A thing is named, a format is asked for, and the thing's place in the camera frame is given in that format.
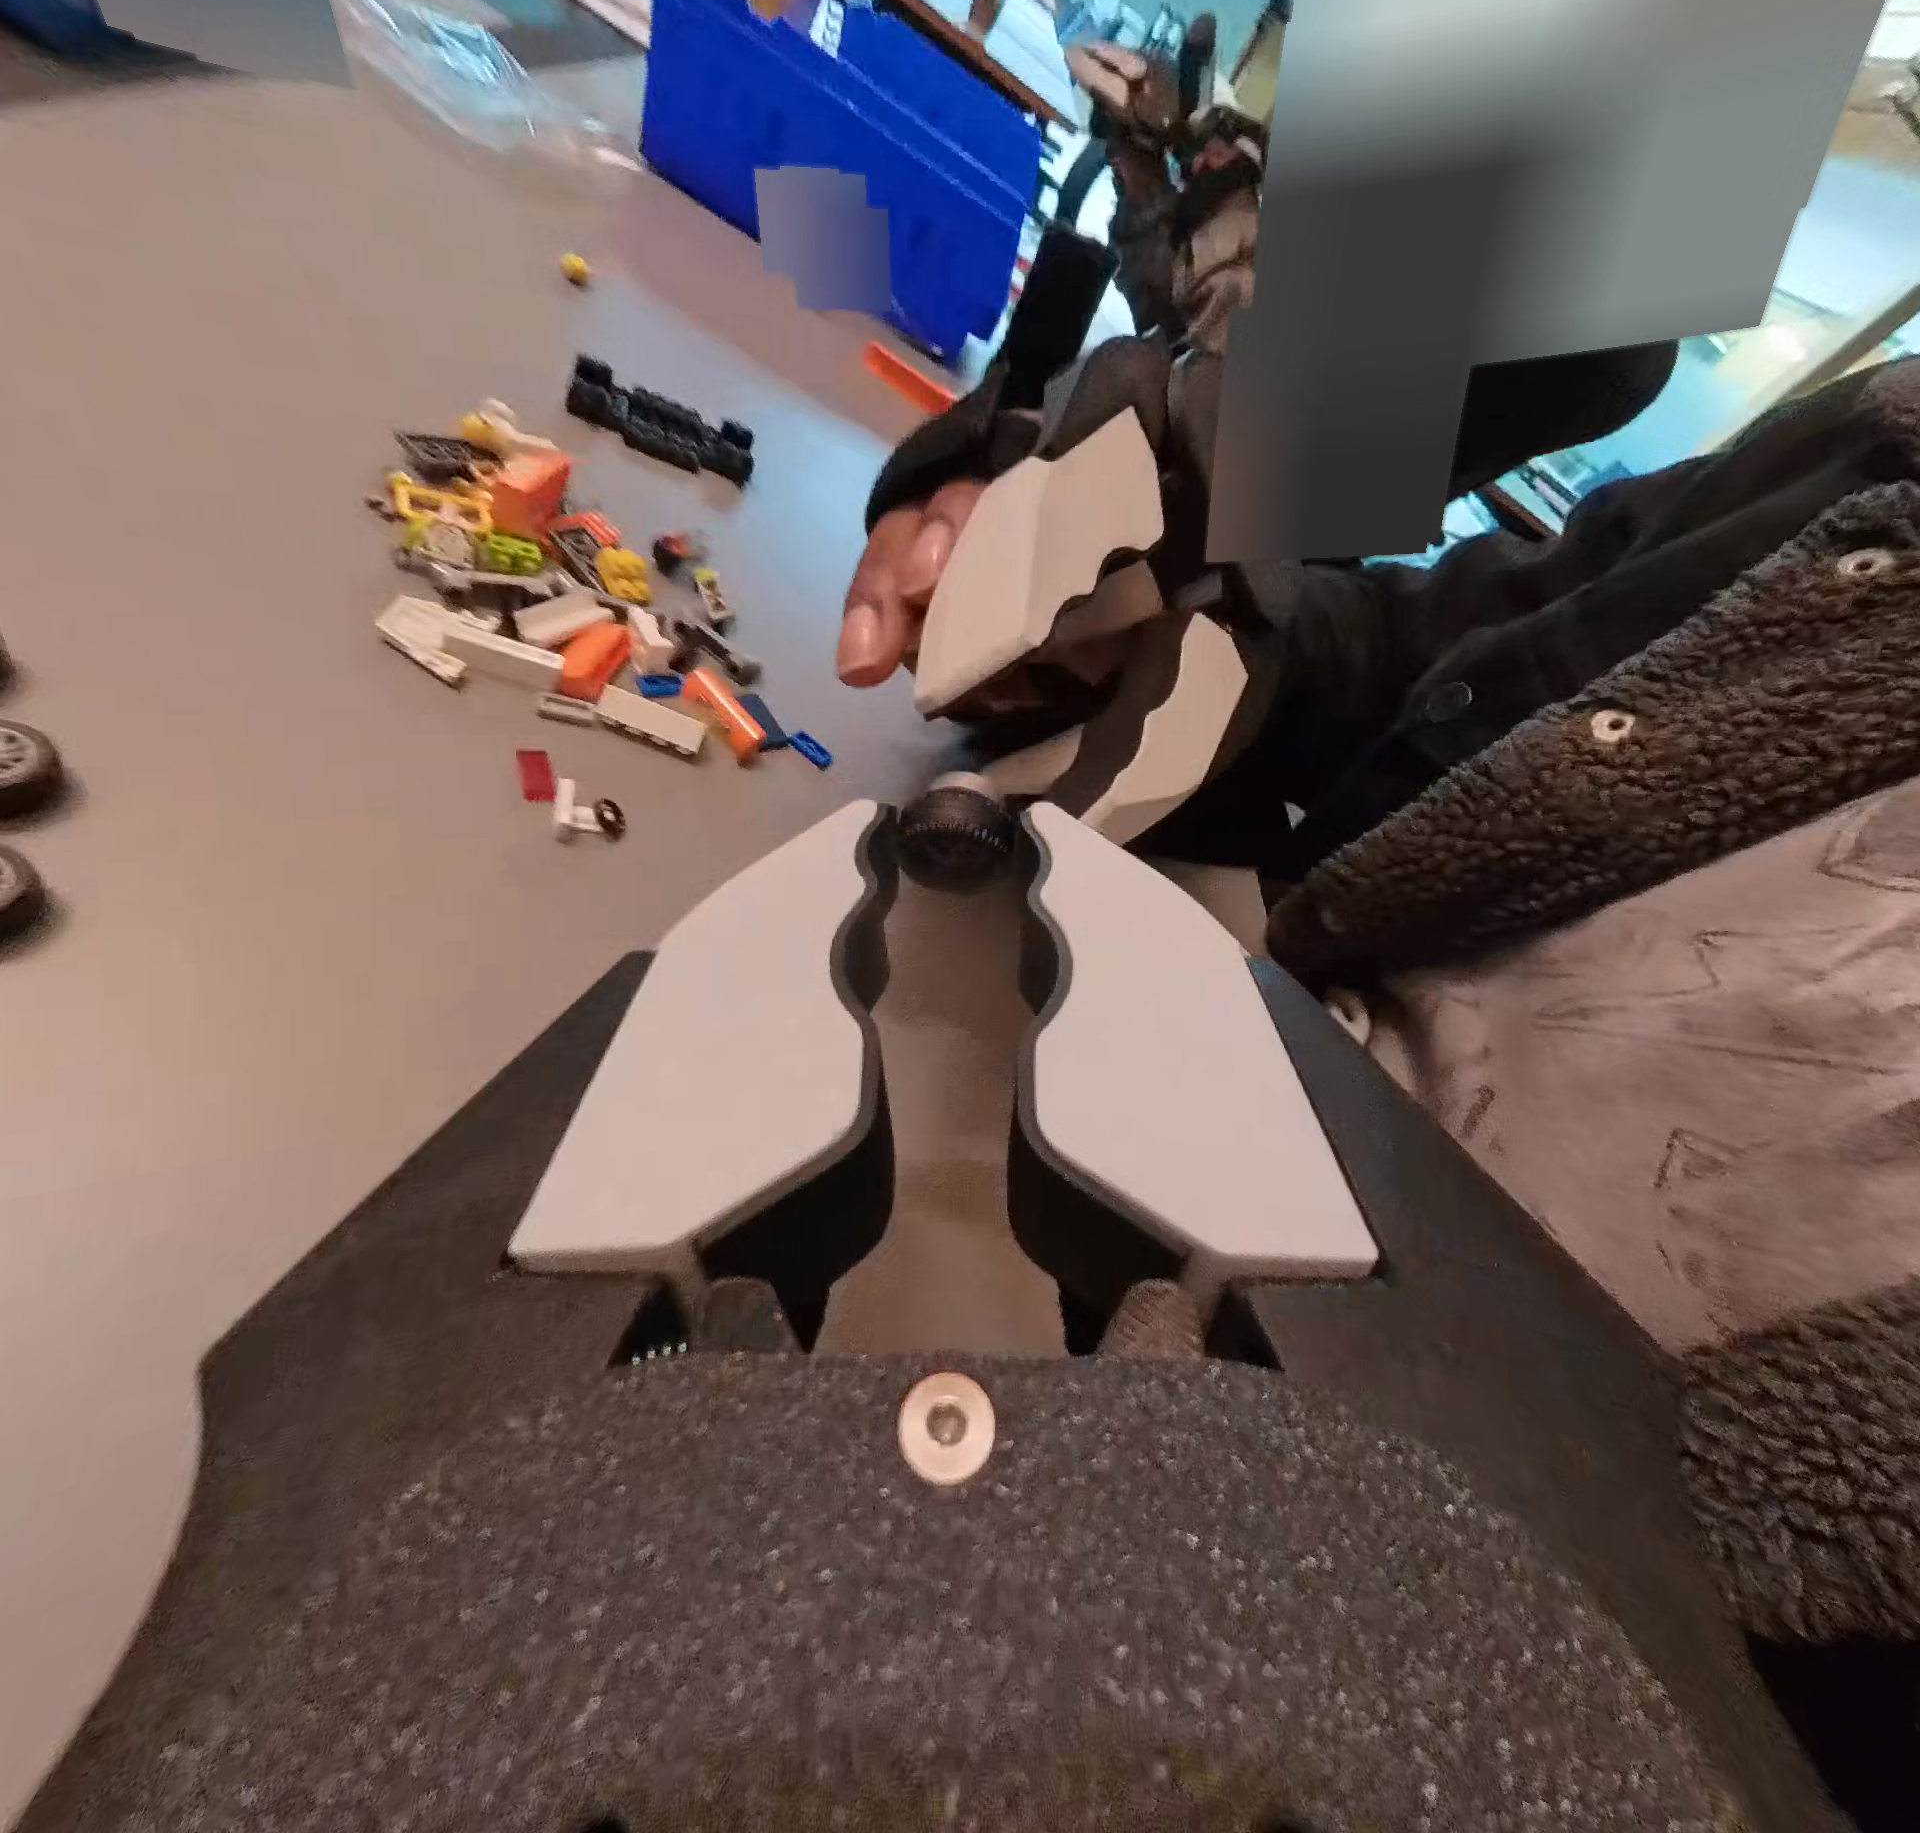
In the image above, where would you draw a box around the orange lego race car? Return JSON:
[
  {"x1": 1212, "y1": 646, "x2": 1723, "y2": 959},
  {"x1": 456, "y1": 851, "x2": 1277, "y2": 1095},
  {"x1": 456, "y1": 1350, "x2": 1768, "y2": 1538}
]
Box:
[{"x1": 565, "y1": 353, "x2": 758, "y2": 487}]

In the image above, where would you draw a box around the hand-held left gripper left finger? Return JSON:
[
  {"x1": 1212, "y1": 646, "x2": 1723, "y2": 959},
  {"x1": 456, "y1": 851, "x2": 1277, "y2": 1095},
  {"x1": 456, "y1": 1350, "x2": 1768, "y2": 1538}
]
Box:
[{"x1": 509, "y1": 801, "x2": 894, "y2": 1330}]

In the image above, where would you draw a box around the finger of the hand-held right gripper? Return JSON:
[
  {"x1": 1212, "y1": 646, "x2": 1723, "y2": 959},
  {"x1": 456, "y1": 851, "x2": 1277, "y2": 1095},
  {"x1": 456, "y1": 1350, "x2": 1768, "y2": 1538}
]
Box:
[
  {"x1": 990, "y1": 623, "x2": 1260, "y2": 846},
  {"x1": 912, "y1": 405, "x2": 1168, "y2": 723}
]

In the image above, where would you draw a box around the person's right hand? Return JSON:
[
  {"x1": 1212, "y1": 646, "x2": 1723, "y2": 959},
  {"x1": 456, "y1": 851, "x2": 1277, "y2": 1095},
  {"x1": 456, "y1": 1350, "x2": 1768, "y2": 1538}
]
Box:
[{"x1": 834, "y1": 385, "x2": 1056, "y2": 688}]

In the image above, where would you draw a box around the white lego brick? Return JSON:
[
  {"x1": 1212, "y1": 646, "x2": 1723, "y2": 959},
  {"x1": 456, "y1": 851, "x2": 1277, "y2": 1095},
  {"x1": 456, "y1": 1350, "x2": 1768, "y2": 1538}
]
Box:
[{"x1": 593, "y1": 685, "x2": 712, "y2": 762}]

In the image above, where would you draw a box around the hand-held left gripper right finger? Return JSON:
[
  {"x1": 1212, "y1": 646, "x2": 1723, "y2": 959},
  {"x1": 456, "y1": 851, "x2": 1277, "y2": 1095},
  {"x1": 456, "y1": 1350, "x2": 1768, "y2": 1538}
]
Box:
[{"x1": 1018, "y1": 801, "x2": 1384, "y2": 1330}]

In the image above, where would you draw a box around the pile of loose lego pieces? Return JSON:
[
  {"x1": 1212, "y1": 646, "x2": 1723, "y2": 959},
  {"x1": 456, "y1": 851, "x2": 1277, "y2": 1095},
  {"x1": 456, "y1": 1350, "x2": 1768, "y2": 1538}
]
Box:
[{"x1": 367, "y1": 399, "x2": 834, "y2": 781}]

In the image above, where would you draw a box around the person's pale printed shirt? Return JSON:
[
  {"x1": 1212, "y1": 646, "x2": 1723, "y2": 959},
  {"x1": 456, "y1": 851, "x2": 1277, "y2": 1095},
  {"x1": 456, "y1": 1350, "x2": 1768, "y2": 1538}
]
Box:
[{"x1": 1367, "y1": 781, "x2": 1920, "y2": 1356}]

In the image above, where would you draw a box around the clear plastic bag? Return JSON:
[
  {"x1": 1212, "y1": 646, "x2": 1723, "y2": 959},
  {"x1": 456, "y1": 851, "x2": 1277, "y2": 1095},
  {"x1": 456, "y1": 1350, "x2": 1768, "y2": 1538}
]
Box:
[{"x1": 349, "y1": 0, "x2": 647, "y2": 166}]

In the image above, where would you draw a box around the orange flat object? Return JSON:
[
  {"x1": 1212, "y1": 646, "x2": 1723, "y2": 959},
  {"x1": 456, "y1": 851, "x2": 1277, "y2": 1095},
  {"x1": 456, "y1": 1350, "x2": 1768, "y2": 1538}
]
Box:
[{"x1": 862, "y1": 344, "x2": 962, "y2": 423}]

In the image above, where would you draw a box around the orange white lego nose piece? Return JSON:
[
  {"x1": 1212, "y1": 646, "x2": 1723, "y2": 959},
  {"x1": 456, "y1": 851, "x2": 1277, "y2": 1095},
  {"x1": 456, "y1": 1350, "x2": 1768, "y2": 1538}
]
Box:
[{"x1": 492, "y1": 447, "x2": 576, "y2": 537}]

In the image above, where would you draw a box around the blue plastic bin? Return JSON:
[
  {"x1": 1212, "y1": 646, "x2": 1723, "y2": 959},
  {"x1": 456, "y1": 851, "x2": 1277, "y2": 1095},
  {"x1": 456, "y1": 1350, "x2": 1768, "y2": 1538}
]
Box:
[{"x1": 641, "y1": 0, "x2": 1046, "y2": 366}]

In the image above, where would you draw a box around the person's right forearm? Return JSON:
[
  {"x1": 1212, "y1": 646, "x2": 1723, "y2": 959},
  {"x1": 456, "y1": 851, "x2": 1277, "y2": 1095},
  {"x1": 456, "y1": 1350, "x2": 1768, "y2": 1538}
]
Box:
[{"x1": 1147, "y1": 351, "x2": 1920, "y2": 874}]

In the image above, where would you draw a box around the long orange lego piece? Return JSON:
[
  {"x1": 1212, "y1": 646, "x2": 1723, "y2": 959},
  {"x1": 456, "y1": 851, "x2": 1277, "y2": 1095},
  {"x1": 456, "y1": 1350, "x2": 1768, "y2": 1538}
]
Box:
[{"x1": 683, "y1": 659, "x2": 770, "y2": 771}]

